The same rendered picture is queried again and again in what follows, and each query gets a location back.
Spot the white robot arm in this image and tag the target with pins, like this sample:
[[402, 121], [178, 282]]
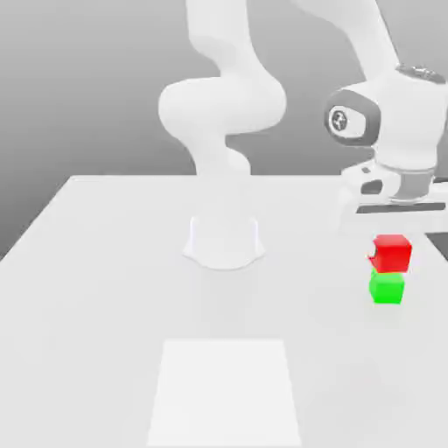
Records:
[[224, 108]]

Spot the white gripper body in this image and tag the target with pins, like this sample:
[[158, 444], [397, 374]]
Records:
[[385, 221]]

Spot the small red cube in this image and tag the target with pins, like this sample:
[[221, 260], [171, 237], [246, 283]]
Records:
[[393, 253]]

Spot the small green cube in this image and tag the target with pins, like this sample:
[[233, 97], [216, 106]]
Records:
[[386, 288]]

